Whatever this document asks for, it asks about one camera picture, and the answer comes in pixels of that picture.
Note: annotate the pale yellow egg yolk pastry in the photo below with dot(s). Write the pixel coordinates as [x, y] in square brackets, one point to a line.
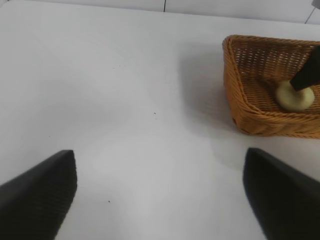
[292, 100]

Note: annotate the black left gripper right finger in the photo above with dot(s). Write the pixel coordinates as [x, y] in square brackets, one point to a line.
[285, 200]

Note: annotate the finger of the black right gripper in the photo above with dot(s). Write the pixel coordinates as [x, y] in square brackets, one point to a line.
[308, 75]

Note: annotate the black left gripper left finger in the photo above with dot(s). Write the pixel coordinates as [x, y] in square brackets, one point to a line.
[35, 200]

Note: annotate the brown woven wicker basket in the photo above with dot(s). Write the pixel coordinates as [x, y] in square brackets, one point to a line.
[250, 75]

